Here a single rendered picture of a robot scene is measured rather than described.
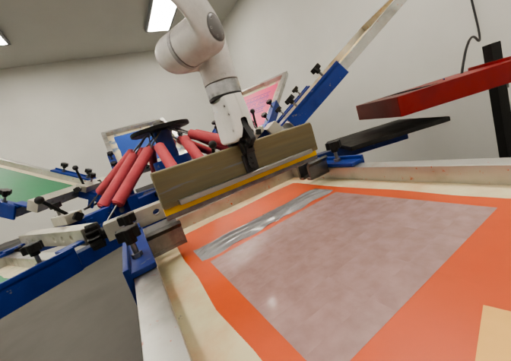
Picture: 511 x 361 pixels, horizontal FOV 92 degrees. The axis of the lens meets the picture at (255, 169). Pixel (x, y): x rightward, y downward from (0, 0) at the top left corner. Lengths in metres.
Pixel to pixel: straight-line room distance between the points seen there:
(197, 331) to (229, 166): 0.31
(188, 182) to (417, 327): 0.41
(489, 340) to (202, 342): 0.26
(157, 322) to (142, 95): 4.65
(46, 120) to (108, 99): 0.90
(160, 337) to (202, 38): 0.42
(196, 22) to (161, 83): 4.53
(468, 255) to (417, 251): 0.05
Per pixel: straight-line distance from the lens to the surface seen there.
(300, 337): 0.30
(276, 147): 0.60
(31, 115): 4.90
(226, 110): 0.53
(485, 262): 0.37
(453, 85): 1.42
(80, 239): 0.90
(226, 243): 0.53
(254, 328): 0.33
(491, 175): 0.57
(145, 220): 0.80
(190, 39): 0.49
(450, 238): 0.41
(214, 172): 0.53
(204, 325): 0.36
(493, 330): 0.30
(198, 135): 1.30
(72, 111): 4.83
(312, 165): 0.71
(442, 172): 0.59
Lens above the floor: 1.16
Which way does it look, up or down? 9 degrees down
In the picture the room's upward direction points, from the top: 18 degrees counter-clockwise
